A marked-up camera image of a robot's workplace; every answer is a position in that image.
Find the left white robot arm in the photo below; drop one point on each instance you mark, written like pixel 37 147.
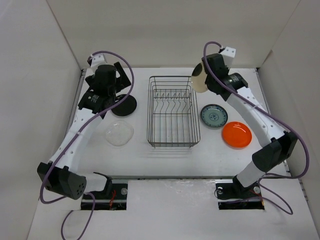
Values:
pixel 59 175

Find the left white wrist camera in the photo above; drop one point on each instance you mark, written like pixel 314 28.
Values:
pixel 96 60

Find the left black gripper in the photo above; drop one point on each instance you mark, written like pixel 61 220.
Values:
pixel 121 82

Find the blue floral green plate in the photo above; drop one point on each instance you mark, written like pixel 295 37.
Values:
pixel 214 116

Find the cream plate with black pattern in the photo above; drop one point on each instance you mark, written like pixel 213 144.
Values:
pixel 198 79

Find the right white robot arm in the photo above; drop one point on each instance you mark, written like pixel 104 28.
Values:
pixel 276 143

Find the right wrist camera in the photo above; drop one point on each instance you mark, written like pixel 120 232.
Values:
pixel 228 52

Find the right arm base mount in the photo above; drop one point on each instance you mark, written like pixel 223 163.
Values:
pixel 231 199

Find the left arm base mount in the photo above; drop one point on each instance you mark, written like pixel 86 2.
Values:
pixel 104 193

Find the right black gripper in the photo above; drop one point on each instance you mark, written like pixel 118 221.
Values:
pixel 206 80

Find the orange plate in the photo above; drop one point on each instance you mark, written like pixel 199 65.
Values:
pixel 236 135

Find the grey wire dish rack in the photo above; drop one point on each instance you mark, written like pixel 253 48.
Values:
pixel 172 112

